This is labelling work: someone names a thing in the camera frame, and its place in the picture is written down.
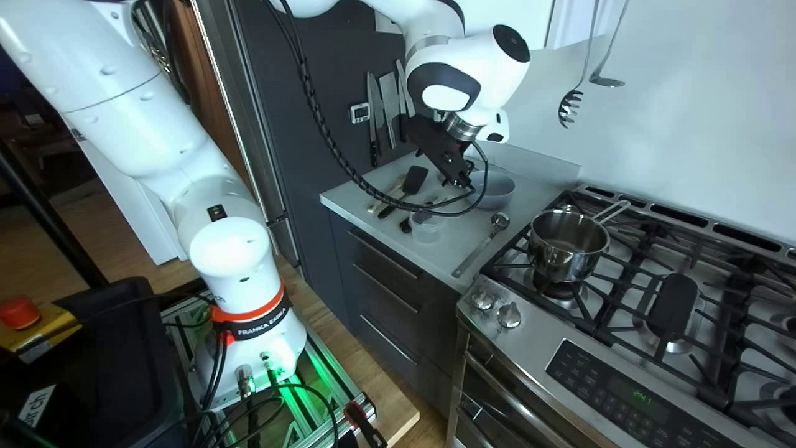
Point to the right stove knob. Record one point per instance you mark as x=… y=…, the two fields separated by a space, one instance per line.
x=507 y=318

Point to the left stove knob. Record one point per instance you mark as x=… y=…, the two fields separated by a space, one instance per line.
x=483 y=299

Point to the red emergency stop button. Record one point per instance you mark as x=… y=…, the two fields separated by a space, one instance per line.
x=17 y=311

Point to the dark lower drawer cabinet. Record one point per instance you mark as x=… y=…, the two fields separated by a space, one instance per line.
x=404 y=314

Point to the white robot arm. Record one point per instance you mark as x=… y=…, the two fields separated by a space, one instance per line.
x=110 y=92

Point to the black spatula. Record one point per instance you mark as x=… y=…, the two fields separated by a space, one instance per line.
x=414 y=181

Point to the stove knob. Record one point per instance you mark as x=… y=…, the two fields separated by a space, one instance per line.
x=483 y=299
x=507 y=318

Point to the blue-grey bowl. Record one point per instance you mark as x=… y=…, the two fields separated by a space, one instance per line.
x=492 y=192

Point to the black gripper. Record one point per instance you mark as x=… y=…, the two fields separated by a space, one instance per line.
x=444 y=151

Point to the stainless steel gas stove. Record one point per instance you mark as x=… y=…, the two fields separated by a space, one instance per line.
x=585 y=371

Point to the long metal measuring spoon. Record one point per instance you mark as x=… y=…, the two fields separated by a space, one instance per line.
x=497 y=223

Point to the stainless steel saucepan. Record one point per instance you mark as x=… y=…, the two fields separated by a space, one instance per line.
x=565 y=244

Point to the black stove burner cap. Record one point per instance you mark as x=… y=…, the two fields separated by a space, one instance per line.
x=672 y=308

